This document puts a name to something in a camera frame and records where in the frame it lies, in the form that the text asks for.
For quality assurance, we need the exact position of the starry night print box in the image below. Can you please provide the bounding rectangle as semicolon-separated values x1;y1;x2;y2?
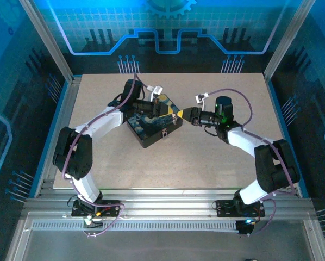
126;93;184;149

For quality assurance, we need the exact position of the black control box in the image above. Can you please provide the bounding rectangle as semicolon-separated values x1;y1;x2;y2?
236;219;257;236

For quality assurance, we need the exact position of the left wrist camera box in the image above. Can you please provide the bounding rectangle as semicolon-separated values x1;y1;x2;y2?
147;84;165;101

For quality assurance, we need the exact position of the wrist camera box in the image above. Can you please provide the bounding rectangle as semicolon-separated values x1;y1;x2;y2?
147;84;165;101
195;92;210;108

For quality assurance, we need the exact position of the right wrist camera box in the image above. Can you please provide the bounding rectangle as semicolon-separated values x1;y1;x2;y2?
195;92;210;108

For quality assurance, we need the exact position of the blue side rail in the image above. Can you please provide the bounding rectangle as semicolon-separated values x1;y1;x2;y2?
265;77;310;198

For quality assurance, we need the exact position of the aluminium side rail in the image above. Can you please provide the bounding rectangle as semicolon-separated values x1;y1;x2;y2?
33;76;83;198

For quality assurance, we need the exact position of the long aluminium frame rail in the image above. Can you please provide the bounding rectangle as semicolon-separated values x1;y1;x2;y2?
21;187;315;218

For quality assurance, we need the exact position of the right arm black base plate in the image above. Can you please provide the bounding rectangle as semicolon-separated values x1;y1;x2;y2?
215;200;266;218

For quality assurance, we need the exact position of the aluminium frame post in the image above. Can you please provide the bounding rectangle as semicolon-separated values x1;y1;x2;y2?
18;0;76;83
262;0;317;82

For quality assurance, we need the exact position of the slotted grey cable duct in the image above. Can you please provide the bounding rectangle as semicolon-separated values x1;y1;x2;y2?
32;220;239;232

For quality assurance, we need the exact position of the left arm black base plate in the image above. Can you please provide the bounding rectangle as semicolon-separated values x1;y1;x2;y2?
71;200;122;218

